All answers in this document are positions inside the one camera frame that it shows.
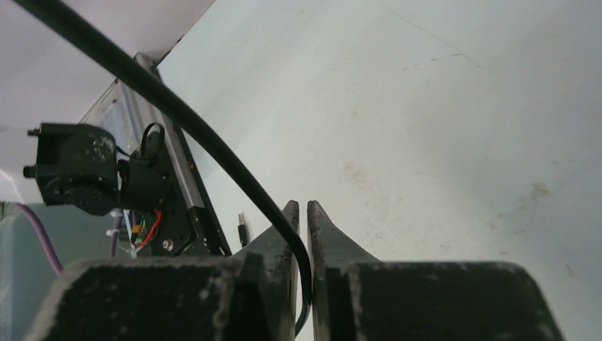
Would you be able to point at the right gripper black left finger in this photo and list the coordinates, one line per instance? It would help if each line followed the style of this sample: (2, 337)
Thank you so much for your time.
(248, 296)

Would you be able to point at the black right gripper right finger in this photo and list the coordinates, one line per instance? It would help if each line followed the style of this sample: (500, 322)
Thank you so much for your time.
(359, 297)

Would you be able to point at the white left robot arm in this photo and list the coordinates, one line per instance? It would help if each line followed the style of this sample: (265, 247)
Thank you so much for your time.
(82, 165)

